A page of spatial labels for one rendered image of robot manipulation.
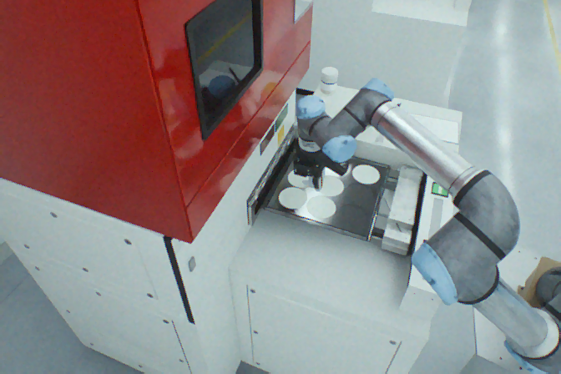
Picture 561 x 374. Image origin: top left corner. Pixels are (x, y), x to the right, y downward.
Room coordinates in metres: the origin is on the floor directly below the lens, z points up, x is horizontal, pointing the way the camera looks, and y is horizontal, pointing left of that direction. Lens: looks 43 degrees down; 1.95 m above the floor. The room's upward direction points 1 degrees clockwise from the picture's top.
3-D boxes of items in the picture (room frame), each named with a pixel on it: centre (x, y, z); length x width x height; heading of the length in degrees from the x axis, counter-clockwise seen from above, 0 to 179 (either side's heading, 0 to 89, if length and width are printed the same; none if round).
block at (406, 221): (0.87, -0.41, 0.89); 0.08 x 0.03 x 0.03; 69
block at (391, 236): (0.79, -0.38, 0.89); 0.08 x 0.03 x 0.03; 69
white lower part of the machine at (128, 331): (1.04, 0.42, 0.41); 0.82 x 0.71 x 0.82; 159
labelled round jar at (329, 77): (1.55, -0.21, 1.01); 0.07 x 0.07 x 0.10
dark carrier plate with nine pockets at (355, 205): (1.02, -0.18, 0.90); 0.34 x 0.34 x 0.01; 69
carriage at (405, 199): (0.94, -0.43, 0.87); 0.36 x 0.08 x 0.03; 159
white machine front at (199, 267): (0.92, 0.10, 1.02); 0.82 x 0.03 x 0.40; 159
